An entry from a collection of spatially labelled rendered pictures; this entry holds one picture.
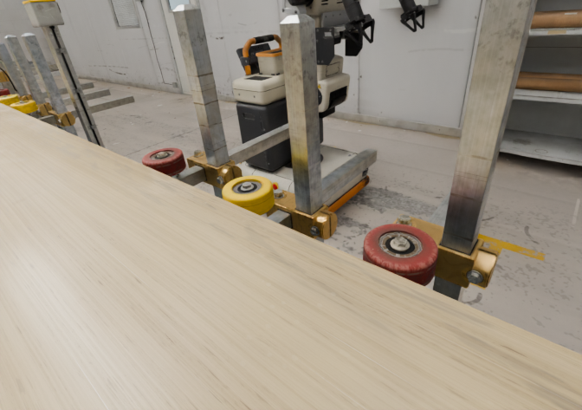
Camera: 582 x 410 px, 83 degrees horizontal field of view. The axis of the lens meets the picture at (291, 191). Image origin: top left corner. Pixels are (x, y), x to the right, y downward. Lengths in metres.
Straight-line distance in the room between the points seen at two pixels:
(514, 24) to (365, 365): 0.32
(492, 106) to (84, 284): 0.47
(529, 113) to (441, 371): 2.91
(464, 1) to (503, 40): 2.76
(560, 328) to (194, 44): 1.57
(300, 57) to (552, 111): 2.76
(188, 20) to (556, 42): 2.68
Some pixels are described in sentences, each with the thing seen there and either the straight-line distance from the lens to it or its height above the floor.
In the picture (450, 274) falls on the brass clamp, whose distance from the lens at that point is 0.49.
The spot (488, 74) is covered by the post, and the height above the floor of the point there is 1.08.
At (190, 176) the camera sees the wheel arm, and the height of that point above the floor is 0.84.
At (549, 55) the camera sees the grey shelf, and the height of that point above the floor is 0.69.
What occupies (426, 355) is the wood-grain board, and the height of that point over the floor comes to 0.90.
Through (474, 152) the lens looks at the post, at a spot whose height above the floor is 0.99.
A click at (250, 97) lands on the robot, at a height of 0.73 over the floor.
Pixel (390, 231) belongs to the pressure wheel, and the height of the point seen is 0.91.
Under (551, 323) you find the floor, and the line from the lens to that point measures 1.69.
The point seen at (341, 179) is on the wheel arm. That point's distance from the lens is 0.72.
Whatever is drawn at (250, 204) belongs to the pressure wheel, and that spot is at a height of 0.90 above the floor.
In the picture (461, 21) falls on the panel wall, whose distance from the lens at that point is 3.14.
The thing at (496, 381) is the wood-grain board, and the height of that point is 0.90.
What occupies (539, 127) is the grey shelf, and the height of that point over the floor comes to 0.18.
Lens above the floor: 1.15
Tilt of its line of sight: 30 degrees down
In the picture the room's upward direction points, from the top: 5 degrees counter-clockwise
